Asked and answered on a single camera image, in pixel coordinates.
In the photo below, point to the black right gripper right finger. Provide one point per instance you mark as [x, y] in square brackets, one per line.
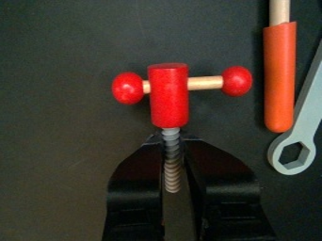
[229, 188]

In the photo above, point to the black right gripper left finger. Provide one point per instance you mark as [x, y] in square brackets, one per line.
[134, 188]

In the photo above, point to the red wooden spinning screw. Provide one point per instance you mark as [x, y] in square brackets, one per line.
[169, 94]

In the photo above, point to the grey wooden toy wrench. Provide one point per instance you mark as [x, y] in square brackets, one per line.
[299, 138]

